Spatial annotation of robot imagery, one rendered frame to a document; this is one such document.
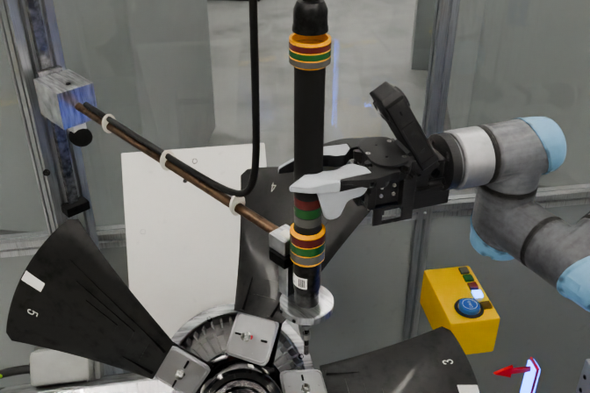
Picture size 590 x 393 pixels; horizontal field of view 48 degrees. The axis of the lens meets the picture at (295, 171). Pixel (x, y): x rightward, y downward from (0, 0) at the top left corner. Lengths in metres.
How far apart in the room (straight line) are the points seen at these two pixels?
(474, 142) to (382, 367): 0.39
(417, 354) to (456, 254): 0.83
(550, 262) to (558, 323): 1.36
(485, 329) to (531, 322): 0.83
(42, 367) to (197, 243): 0.32
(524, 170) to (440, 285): 0.55
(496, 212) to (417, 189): 0.13
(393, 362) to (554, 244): 0.33
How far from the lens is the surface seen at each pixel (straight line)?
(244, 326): 1.00
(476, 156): 0.82
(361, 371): 1.04
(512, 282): 2.02
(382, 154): 0.78
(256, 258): 1.01
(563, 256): 0.85
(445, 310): 1.32
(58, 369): 1.15
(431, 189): 0.83
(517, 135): 0.86
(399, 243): 1.79
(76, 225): 0.94
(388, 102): 0.75
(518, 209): 0.90
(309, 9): 0.67
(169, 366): 0.99
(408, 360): 1.06
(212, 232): 1.20
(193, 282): 1.20
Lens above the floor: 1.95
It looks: 31 degrees down
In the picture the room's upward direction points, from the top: straight up
